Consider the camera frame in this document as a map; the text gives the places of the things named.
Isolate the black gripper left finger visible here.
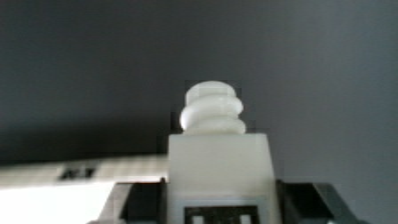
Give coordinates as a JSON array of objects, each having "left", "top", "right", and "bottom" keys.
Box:
[{"left": 87, "top": 179, "right": 167, "bottom": 224}]

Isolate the white table leg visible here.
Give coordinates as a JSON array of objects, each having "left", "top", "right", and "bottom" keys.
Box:
[
  {"left": 167, "top": 81, "right": 281, "bottom": 224},
  {"left": 0, "top": 155, "right": 169, "bottom": 224}
]

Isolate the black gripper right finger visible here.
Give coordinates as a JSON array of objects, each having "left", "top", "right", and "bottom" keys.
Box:
[{"left": 277, "top": 180, "right": 369, "bottom": 224}]

